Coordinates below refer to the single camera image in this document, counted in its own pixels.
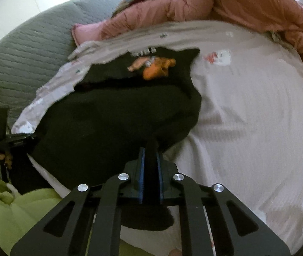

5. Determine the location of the grey quilted cover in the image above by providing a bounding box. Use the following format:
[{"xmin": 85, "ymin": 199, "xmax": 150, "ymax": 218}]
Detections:
[{"xmin": 0, "ymin": 0, "xmax": 131, "ymax": 120}]

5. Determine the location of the person's green top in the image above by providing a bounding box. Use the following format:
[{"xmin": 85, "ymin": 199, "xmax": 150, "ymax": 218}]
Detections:
[{"xmin": 0, "ymin": 188, "xmax": 147, "ymax": 256}]

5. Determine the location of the pink duvet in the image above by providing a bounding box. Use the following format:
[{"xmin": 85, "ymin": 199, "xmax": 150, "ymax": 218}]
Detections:
[{"xmin": 101, "ymin": 0, "xmax": 303, "ymax": 72}]

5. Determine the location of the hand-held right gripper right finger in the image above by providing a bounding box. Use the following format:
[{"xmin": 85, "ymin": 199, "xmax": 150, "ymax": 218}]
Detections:
[{"xmin": 155, "ymin": 149, "xmax": 291, "ymax": 256}]

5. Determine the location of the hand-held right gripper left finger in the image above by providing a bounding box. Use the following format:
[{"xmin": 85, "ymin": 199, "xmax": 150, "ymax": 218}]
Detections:
[{"xmin": 10, "ymin": 147, "xmax": 146, "ymax": 256}]

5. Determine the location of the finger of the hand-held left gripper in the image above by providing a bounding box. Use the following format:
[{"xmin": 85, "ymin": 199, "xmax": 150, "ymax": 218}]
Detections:
[
  {"xmin": 6, "ymin": 134, "xmax": 39, "ymax": 148},
  {"xmin": 0, "ymin": 108, "xmax": 10, "ymax": 139}
]

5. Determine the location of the black sweater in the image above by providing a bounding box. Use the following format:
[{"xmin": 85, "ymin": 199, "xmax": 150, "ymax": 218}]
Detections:
[{"xmin": 7, "ymin": 47, "xmax": 203, "ymax": 232}]

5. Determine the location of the pink pillow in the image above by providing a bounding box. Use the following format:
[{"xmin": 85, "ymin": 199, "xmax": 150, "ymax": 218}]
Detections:
[{"xmin": 71, "ymin": 23, "xmax": 112, "ymax": 46}]

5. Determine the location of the printed light bedsheet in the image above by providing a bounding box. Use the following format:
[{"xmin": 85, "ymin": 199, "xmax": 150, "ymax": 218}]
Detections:
[{"xmin": 11, "ymin": 20, "xmax": 303, "ymax": 256}]

